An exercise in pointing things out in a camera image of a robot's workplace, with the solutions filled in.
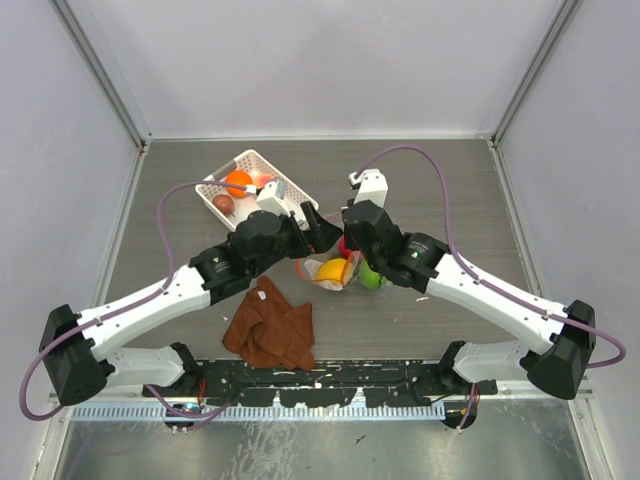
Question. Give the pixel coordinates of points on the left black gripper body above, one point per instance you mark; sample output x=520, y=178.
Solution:
x=292, y=241

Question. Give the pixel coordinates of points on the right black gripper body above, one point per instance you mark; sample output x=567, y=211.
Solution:
x=350, y=243

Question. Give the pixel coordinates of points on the clear zip top bag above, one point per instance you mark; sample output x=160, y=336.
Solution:
x=307, y=270

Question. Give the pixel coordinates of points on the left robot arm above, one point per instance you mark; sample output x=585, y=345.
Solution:
x=79, y=348

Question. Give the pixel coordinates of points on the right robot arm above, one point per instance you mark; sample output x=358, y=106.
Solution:
x=554, y=343

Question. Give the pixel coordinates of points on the white plastic basket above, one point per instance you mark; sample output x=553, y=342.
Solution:
x=253, y=163

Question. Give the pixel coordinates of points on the pink peach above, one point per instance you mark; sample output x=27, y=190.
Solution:
x=260, y=180

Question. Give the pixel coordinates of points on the orange fruit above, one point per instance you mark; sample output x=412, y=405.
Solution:
x=237, y=181

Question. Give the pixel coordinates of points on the brown cloth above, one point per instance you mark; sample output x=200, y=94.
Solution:
x=267, y=331

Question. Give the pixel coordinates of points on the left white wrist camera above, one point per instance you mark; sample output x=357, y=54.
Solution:
x=271, y=197

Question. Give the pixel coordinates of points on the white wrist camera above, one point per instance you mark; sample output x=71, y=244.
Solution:
x=370, y=184
x=271, y=197

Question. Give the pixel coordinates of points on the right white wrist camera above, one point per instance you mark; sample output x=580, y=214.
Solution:
x=370, y=184

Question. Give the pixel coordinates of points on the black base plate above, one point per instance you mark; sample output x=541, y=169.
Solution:
x=383, y=383

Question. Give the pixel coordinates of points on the white slotted cable duct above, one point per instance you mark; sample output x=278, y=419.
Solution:
x=357, y=411

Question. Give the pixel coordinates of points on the left aluminium frame post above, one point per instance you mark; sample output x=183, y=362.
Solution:
x=89, y=39

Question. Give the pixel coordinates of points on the aluminium frame post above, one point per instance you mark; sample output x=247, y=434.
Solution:
x=543, y=53
x=89, y=39

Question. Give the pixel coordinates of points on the right aluminium frame post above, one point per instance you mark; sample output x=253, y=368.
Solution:
x=543, y=53

